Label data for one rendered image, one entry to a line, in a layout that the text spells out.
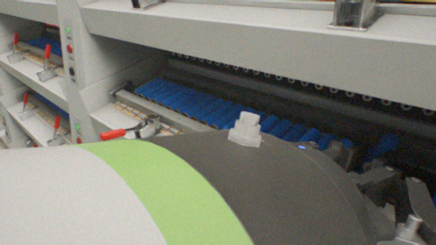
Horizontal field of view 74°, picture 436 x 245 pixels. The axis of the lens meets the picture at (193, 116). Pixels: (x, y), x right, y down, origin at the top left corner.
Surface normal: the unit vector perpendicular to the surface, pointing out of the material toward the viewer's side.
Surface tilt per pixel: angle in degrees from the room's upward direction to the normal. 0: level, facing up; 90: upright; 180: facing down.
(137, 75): 90
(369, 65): 108
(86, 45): 90
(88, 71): 90
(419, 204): 12
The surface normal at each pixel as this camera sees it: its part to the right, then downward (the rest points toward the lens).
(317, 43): -0.70, 0.49
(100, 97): 0.70, 0.29
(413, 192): 0.20, -0.96
